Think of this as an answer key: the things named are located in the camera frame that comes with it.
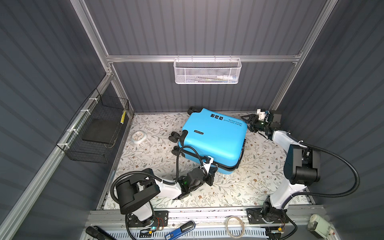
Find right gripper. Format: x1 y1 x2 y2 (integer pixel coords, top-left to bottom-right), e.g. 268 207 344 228
241 114 270 133

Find blue hard-shell suitcase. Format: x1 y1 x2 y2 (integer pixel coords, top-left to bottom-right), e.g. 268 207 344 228
169 107 248 175

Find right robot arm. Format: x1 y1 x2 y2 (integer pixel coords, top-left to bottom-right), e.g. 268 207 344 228
241 110 361 224

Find items in white basket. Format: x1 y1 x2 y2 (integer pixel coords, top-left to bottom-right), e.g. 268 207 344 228
185 75 238 84

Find floral table cloth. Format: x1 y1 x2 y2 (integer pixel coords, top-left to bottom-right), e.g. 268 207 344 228
116 113 286 209

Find yellow marker pen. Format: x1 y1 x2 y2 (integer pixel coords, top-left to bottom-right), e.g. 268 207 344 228
120 110 126 125

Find black pad in basket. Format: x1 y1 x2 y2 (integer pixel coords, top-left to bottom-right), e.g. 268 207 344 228
82 119 118 144

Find white box device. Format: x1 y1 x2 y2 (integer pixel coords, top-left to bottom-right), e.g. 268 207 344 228
307 214 335 239

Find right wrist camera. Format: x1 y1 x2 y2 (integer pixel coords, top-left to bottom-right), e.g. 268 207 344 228
257 109 269 121

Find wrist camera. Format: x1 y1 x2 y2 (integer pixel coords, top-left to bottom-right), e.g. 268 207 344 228
203 156 214 173
257 109 269 121

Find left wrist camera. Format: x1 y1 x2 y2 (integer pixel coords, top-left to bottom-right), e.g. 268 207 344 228
203 156 214 173

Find blue black handled tool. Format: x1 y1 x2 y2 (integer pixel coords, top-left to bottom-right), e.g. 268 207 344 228
165 221 196 240

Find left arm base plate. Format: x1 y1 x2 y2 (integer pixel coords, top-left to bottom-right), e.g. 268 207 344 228
128 211 169 228

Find coiled white cable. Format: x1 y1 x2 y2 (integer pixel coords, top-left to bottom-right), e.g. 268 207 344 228
224 215 246 239

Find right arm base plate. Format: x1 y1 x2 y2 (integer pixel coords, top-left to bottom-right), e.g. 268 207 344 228
246 208 289 224

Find white wire mesh basket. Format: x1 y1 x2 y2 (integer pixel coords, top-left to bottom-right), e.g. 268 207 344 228
173 57 242 85

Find black wire wall basket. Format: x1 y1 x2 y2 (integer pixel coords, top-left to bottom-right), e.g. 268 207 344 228
57 90 130 164

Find black handle tool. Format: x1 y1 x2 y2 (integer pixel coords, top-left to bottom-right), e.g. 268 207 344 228
86 226 116 240

